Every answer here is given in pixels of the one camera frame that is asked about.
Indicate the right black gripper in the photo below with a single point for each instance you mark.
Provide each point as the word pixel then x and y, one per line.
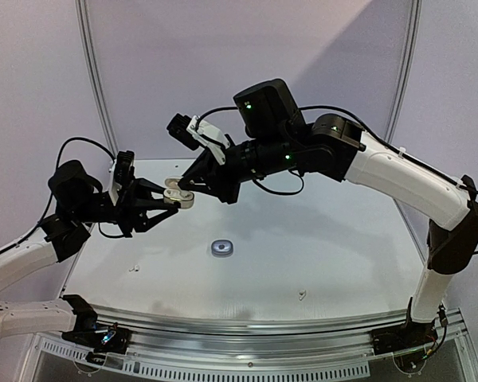
pixel 221 175

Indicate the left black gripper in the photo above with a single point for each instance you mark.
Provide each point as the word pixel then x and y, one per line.
pixel 131 207

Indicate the white earbud charging case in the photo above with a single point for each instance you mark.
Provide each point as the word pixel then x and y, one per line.
pixel 174 195

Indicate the blue-grey earbud charging case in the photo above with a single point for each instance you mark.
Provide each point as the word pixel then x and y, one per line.
pixel 222 248

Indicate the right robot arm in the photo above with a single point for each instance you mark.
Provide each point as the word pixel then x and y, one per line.
pixel 340 146

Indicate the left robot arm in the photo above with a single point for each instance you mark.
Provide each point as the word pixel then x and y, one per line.
pixel 81 200

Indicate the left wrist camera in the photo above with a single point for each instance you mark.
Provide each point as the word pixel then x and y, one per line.
pixel 121 174

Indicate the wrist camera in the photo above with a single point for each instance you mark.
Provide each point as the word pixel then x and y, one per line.
pixel 194 133
pixel 121 174

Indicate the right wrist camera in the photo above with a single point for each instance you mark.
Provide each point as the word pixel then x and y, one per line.
pixel 194 133

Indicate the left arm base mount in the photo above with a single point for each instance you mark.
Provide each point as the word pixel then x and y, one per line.
pixel 101 338

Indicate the perforated cable tray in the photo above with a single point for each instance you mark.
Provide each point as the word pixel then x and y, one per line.
pixel 59 362

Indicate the left aluminium frame post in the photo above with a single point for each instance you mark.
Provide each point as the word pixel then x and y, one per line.
pixel 89 51

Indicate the aluminium frame post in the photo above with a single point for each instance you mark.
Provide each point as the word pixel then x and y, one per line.
pixel 89 51
pixel 408 49

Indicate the front aluminium rail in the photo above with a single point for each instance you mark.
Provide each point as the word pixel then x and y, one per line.
pixel 241 339

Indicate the right aluminium frame post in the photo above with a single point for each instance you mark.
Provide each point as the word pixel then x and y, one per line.
pixel 408 49

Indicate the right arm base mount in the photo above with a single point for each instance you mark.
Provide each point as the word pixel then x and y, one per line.
pixel 395 338

